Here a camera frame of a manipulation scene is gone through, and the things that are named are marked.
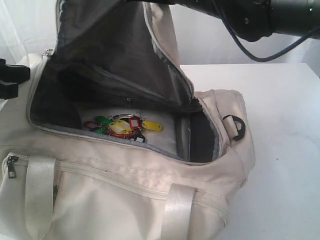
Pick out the colourful key tag bunch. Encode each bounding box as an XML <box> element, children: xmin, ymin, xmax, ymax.
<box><xmin>83</xmin><ymin>114</ymin><xmax>164</xmax><ymax>143</ymax></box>

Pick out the white backdrop curtain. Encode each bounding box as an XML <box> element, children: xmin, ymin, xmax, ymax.
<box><xmin>0</xmin><ymin>0</ymin><xmax>320</xmax><ymax>66</ymax></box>

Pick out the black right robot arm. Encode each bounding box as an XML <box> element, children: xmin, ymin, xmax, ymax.
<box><xmin>157</xmin><ymin>0</ymin><xmax>320</xmax><ymax>42</ymax></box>

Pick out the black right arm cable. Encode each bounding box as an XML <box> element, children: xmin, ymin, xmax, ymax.
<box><xmin>212</xmin><ymin>0</ymin><xmax>320</xmax><ymax>63</ymax></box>

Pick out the cream fabric duffel bag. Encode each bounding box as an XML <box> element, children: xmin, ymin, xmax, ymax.
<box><xmin>0</xmin><ymin>0</ymin><xmax>255</xmax><ymax>240</ymax></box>

